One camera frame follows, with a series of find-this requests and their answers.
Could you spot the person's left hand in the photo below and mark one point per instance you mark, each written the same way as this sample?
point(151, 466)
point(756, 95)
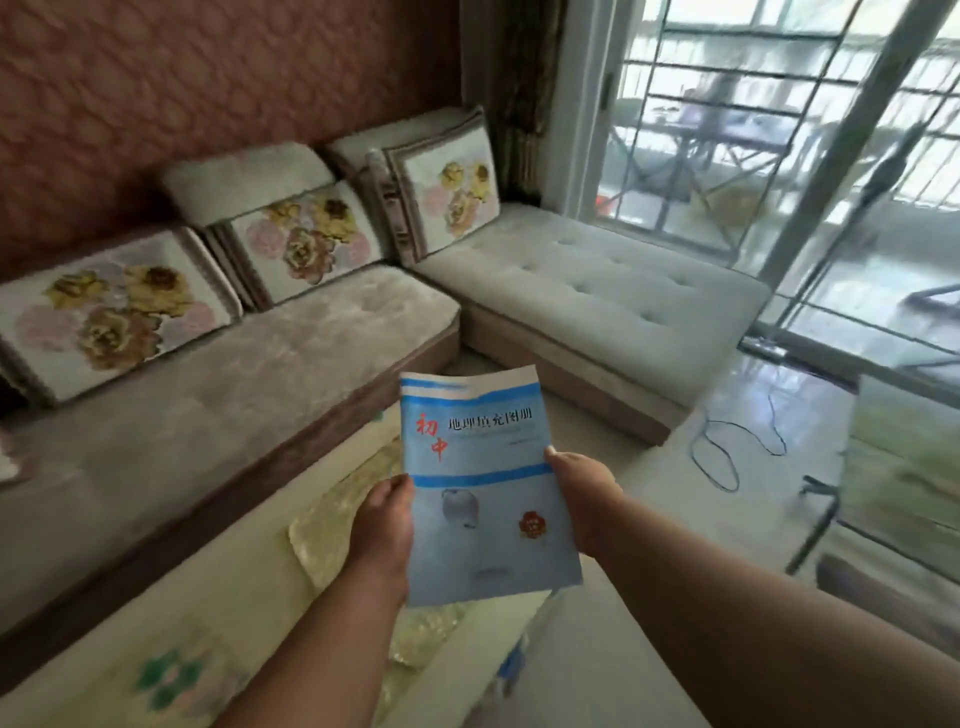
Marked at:
point(382, 525)

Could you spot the person's right hand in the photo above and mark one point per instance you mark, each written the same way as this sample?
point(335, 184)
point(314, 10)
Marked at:
point(589, 499)

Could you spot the person's left thumb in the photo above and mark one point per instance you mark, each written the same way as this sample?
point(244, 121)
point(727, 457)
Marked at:
point(396, 491)

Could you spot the person's right thumb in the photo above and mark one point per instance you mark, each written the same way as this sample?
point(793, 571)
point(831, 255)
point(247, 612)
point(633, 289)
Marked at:
point(556, 463)

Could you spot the blue booklet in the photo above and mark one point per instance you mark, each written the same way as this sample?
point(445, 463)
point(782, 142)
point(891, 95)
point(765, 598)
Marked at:
point(484, 487)

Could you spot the person's left forearm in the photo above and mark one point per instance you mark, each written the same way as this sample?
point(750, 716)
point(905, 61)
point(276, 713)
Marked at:
point(322, 652)

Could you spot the person's right forearm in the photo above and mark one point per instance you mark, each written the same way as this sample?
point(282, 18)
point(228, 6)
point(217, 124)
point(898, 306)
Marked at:
point(757, 622)

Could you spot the translucent yellow table mat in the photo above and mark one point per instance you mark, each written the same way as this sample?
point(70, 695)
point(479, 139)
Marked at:
point(360, 540)

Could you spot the beige corner sofa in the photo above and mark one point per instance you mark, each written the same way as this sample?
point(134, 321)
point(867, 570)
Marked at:
point(375, 337)

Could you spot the cream coffee table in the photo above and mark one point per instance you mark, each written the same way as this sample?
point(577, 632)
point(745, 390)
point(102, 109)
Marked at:
point(225, 637)

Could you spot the medium floral cushion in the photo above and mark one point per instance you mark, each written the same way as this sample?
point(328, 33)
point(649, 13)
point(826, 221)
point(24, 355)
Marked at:
point(304, 240)

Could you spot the floral cushion with brown border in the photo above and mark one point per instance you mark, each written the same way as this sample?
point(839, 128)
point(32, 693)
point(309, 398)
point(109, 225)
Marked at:
point(442, 191)

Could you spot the large floral cushion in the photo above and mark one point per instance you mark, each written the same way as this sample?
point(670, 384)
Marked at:
point(112, 315)

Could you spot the green cloth covered table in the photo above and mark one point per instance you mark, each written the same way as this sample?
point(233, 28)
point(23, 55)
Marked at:
point(892, 502)

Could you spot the plain beige back cushion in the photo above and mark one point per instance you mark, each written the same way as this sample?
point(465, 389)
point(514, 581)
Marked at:
point(390, 139)
point(244, 182)

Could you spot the sliding glass door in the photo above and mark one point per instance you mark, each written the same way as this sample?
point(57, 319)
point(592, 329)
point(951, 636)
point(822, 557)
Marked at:
point(765, 172)

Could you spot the patterned brown curtain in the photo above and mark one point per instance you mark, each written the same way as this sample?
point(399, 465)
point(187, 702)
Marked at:
point(525, 97)

